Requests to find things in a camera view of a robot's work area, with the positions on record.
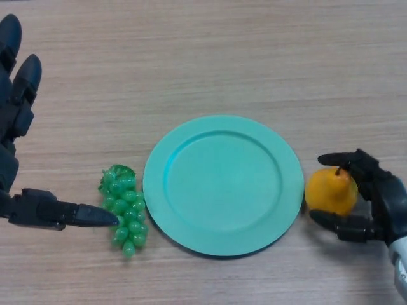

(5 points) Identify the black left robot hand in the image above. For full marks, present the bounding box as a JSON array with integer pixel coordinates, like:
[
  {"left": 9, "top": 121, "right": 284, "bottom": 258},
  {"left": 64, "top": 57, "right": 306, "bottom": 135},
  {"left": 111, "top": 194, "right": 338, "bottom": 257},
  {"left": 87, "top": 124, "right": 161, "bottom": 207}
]
[{"left": 0, "top": 13, "right": 121, "bottom": 232}]

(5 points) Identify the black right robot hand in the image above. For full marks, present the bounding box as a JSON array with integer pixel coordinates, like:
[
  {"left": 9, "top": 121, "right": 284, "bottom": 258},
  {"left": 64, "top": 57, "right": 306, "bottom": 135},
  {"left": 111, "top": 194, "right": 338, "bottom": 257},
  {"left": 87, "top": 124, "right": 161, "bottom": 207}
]
[{"left": 309, "top": 148, "right": 407, "bottom": 248}]

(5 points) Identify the yellow pear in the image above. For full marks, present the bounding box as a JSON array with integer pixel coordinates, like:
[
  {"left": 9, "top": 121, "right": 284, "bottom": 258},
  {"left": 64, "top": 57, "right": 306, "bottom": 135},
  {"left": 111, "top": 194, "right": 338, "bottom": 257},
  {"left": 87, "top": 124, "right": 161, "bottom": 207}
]
[{"left": 304, "top": 167, "right": 359, "bottom": 217}]

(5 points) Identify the green round plate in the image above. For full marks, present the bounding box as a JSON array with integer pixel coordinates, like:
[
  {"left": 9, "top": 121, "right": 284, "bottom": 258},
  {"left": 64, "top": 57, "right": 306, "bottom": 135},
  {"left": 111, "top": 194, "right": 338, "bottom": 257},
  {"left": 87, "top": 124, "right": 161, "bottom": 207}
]
[{"left": 142, "top": 114, "right": 303, "bottom": 257}]

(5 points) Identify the green grape bunch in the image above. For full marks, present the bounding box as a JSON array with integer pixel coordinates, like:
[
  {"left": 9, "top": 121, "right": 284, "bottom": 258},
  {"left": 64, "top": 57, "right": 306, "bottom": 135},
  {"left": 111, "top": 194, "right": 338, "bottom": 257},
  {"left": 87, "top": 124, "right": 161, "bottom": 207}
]
[{"left": 97, "top": 163, "right": 149, "bottom": 260}]

